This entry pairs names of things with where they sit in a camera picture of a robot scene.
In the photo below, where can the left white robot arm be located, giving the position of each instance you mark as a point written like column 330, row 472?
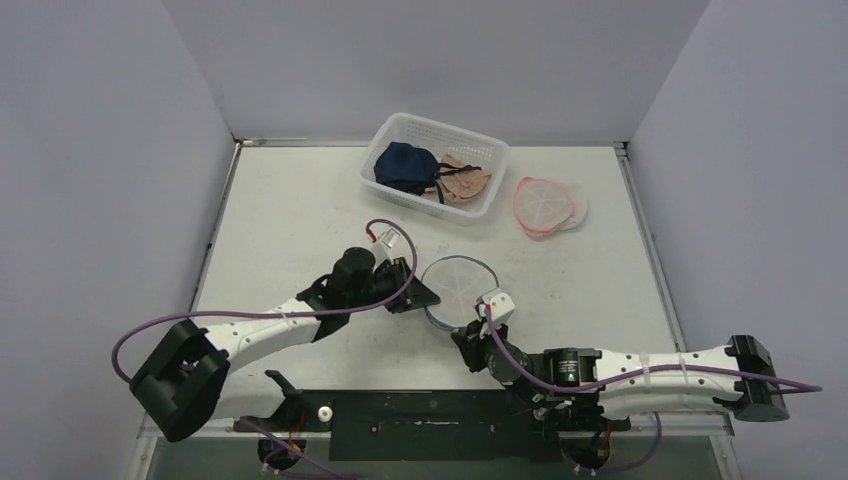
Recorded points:
column 196, row 374

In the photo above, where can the navy blue bra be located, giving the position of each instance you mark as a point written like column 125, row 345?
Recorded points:
column 413, row 170

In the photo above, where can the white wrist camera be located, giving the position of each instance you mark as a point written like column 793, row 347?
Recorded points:
column 383, row 245
column 497, row 305

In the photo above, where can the white perforated plastic basket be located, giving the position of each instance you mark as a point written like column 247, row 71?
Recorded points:
column 491, row 154

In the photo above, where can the blue-trimmed mesh laundry bag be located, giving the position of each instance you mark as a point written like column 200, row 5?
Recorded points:
column 459, row 281

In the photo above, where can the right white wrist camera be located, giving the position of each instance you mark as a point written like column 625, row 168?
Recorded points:
column 497, row 305

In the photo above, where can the pink-trimmed mesh laundry bag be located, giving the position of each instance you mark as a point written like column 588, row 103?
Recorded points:
column 543, row 207

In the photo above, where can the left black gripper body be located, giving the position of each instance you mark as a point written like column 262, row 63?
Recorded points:
column 379, row 290

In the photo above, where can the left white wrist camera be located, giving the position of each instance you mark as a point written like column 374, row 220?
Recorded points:
column 383, row 245

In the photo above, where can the beige bra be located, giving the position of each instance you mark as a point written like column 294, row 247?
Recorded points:
column 459, row 182

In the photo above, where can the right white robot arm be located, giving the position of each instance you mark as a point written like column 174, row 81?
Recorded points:
column 582, row 388

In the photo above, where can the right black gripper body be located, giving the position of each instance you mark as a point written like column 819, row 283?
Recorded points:
column 469, row 341

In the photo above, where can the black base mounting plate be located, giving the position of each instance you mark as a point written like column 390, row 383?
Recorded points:
column 448, row 425

